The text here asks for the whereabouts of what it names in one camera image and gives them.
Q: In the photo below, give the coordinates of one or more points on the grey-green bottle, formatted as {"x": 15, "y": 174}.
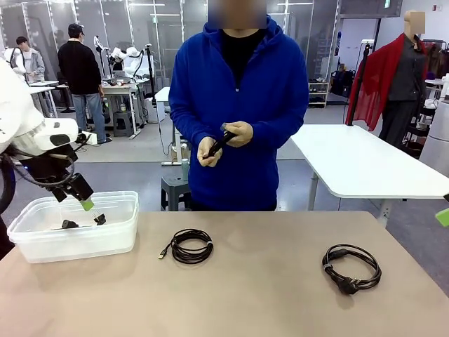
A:
{"x": 184, "y": 168}

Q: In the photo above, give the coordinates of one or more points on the large white table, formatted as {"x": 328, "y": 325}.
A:
{"x": 350, "y": 154}

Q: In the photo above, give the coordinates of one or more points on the person's left hand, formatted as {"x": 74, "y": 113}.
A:
{"x": 243, "y": 133}

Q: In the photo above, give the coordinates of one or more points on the clear plastic storage box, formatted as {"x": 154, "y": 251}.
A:
{"x": 70, "y": 245}

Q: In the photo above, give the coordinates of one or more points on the white desk with equipment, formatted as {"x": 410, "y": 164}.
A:
{"x": 119, "y": 90}

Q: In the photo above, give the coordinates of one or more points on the white lab robot arm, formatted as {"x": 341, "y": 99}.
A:
{"x": 121, "y": 56}

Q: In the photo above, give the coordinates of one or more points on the small white table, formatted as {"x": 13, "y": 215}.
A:
{"x": 163, "y": 94}

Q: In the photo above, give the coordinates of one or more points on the black light stand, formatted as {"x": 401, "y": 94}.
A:
{"x": 366, "y": 52}

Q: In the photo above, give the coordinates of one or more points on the white shoe rack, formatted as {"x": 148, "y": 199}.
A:
{"x": 319, "y": 94}

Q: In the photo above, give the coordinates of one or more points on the white cylindrical machine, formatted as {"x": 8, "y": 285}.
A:
{"x": 438, "y": 147}

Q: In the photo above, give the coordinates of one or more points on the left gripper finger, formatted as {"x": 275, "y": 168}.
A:
{"x": 59, "y": 194}
{"x": 82, "y": 189}

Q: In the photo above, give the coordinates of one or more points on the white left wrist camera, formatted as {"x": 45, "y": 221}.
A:
{"x": 87, "y": 137}

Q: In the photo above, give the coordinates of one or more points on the red shawl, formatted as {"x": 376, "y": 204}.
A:
{"x": 368, "y": 87}

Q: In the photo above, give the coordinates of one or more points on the mannequin in grey shirt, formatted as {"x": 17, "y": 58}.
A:
{"x": 407, "y": 77}

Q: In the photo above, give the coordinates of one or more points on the person's right forearm blue sleeve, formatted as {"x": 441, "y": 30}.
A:
{"x": 186, "y": 131}

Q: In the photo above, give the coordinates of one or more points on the clothes rack with garments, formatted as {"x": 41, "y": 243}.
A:
{"x": 438, "y": 56}

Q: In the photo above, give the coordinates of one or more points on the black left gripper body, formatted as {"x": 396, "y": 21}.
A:
{"x": 52, "y": 168}

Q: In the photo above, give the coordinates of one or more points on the person's torso blue hoodie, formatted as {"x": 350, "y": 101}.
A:
{"x": 242, "y": 168}

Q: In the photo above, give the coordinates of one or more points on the dark grey step stool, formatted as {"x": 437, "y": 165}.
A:
{"x": 122, "y": 121}

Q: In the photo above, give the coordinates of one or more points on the white standing desk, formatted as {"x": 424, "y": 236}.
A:
{"x": 43, "y": 90}

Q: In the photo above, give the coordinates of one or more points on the man in black jacket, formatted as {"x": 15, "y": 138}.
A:
{"x": 79, "y": 70}

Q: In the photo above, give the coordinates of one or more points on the black camera tripod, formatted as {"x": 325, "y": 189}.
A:
{"x": 151, "y": 77}

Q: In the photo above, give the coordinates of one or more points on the person's left forearm blue sleeve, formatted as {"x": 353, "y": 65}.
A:
{"x": 277, "y": 123}

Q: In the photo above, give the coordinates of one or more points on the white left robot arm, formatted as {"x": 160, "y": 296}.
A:
{"x": 17, "y": 112}

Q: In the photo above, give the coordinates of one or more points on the person in grey hoodie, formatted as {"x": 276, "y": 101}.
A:
{"x": 33, "y": 65}

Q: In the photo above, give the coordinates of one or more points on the person's right hand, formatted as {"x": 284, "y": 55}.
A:
{"x": 209, "y": 152}

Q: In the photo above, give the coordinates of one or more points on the black bags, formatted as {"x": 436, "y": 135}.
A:
{"x": 342, "y": 84}

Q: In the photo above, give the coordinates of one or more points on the grey plastic stool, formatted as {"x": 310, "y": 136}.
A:
{"x": 173, "y": 182}

